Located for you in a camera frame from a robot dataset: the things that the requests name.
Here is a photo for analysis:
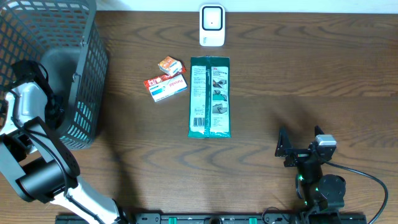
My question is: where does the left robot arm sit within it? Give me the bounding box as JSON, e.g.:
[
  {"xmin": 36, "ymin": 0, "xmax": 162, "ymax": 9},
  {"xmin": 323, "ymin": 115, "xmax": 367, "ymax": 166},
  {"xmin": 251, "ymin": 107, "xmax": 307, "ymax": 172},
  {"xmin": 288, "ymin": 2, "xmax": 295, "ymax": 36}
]
[{"xmin": 1, "ymin": 60, "xmax": 135, "ymax": 223}]

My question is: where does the black left camera cable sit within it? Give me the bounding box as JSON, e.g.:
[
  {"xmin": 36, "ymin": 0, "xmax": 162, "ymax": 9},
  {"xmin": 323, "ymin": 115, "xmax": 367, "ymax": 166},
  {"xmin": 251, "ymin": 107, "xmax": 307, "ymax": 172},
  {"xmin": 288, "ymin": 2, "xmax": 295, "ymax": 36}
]
[{"xmin": 0, "ymin": 62, "xmax": 103, "ymax": 224}]

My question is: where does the green white wipes packet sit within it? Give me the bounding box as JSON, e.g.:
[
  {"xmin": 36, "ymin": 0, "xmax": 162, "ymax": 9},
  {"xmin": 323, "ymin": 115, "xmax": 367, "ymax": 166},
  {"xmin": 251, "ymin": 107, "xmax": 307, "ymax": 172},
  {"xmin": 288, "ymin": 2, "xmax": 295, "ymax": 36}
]
[{"xmin": 188, "ymin": 56, "xmax": 231, "ymax": 139}]

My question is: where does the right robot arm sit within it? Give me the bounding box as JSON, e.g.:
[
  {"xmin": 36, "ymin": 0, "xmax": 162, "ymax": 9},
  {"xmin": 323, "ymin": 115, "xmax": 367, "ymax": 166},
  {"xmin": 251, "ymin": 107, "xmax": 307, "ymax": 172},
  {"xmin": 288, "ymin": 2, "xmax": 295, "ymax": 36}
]
[{"xmin": 275, "ymin": 126, "xmax": 346, "ymax": 223}]

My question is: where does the grey plastic mesh basket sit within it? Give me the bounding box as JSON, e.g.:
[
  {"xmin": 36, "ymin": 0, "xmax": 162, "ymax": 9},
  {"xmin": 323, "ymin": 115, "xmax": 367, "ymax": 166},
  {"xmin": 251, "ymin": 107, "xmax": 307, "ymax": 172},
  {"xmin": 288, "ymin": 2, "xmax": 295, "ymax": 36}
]
[{"xmin": 1, "ymin": 0, "xmax": 108, "ymax": 150}]

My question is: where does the black right camera cable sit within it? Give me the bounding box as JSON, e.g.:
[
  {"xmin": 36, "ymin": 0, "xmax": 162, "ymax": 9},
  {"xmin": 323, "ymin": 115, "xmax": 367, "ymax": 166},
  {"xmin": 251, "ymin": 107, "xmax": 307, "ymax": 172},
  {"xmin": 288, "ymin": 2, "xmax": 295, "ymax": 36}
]
[{"xmin": 323, "ymin": 160, "xmax": 389, "ymax": 224}]

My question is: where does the white Panadol medicine box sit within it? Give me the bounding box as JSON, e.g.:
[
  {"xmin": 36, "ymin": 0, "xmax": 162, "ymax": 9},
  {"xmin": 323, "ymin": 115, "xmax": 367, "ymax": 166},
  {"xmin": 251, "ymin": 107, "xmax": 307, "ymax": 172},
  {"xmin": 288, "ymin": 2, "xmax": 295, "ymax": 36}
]
[{"xmin": 149, "ymin": 75, "xmax": 187, "ymax": 102}]

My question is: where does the orange small carton box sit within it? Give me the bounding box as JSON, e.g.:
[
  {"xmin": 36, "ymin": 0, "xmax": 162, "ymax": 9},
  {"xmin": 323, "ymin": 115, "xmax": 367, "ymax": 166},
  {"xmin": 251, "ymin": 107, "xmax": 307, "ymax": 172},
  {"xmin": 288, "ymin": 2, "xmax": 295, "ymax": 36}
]
[{"xmin": 158, "ymin": 56, "xmax": 183, "ymax": 76}]

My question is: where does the black camera cable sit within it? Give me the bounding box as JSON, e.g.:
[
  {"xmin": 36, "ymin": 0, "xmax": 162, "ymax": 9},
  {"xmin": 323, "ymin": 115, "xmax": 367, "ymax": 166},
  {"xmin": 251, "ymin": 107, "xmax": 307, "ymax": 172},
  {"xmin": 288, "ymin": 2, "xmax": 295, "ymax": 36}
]
[
  {"xmin": 323, "ymin": 160, "xmax": 389, "ymax": 224},
  {"xmin": 0, "ymin": 62, "xmax": 103, "ymax": 224}
]

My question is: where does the white barcode scanner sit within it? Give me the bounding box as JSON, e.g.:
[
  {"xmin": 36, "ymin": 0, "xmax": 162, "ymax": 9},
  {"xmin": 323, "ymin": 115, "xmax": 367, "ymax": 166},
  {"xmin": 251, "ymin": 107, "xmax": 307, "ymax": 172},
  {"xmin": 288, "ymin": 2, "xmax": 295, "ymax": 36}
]
[{"xmin": 199, "ymin": 4, "xmax": 226, "ymax": 47}]

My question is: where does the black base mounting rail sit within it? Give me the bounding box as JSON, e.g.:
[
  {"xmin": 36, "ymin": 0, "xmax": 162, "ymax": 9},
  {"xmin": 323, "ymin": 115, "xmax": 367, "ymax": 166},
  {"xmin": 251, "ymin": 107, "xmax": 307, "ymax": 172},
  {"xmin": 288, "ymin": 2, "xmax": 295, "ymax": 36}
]
[{"xmin": 55, "ymin": 212, "xmax": 368, "ymax": 224}]

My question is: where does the red snack stick sachet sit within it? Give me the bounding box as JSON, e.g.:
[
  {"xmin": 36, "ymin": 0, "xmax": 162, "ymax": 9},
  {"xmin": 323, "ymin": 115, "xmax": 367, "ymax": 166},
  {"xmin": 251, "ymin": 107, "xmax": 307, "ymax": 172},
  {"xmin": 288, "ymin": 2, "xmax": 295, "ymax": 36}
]
[{"xmin": 144, "ymin": 66, "xmax": 187, "ymax": 90}]

